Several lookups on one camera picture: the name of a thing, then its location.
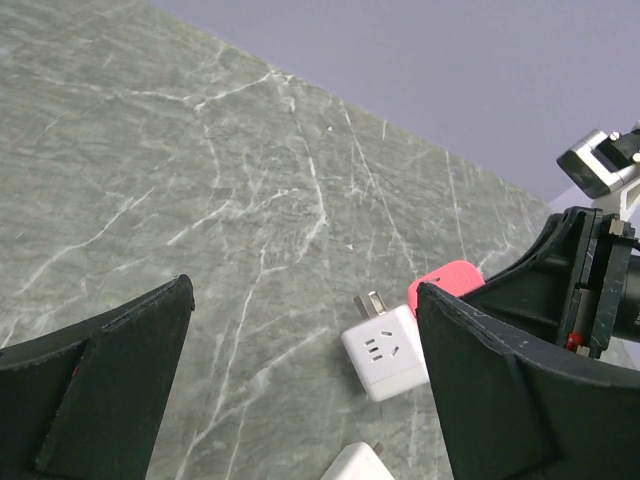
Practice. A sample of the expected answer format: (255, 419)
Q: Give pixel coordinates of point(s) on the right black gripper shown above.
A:
(587, 252)

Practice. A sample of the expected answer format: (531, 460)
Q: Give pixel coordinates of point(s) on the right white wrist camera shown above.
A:
(605, 167)

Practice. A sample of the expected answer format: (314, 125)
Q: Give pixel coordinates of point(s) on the grey cube adapter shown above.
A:
(357, 461)

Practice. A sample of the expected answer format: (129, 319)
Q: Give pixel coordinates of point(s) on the pink plug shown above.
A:
(457, 278)

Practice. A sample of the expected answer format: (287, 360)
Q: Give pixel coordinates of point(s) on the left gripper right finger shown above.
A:
(512, 406)

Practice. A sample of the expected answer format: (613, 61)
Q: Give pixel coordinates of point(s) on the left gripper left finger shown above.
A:
(87, 401)

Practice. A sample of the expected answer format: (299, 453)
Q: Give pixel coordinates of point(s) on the white socket cube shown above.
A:
(385, 349)

